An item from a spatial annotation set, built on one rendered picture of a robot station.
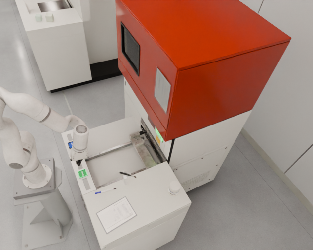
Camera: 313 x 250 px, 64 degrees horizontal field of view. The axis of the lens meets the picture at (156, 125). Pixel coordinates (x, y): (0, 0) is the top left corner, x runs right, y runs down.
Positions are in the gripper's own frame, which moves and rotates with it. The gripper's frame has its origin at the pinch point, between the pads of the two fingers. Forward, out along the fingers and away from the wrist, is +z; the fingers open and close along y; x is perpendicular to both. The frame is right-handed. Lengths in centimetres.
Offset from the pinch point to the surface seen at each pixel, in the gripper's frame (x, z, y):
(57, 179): -10.6, 32.4, 10.4
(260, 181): 39, 72, -200
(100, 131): -41, 24, -31
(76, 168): -5.2, 15.6, -1.0
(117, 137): -29, 21, -41
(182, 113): 15, -48, -53
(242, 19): -11, -92, -96
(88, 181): 7.0, 14.8, -5.1
